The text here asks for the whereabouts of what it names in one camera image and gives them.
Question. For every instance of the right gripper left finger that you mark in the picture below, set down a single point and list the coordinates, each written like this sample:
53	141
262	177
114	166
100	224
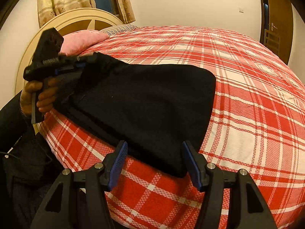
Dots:
113	164

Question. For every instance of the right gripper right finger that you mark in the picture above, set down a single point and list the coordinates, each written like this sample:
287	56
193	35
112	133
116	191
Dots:
196	163

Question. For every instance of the black pants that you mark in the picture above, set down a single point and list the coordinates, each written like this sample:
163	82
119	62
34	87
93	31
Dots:
154	108

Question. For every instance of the person's dark sleeve forearm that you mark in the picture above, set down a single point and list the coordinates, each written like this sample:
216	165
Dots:
28	167

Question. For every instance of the person's left hand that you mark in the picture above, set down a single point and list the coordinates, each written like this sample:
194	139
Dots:
46	97

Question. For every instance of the pink pillow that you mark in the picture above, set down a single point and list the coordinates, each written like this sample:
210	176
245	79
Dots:
78	41

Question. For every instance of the cream wooden headboard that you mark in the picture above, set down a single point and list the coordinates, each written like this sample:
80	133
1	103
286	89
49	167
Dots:
68	22

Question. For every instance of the red plaid bed cover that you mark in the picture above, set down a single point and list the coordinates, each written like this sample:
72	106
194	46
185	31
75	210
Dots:
257	124

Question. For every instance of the grey striped pillow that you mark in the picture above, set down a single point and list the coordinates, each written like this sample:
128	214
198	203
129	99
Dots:
113	30

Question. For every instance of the brown wooden door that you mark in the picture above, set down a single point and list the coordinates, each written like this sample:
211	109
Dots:
277	27

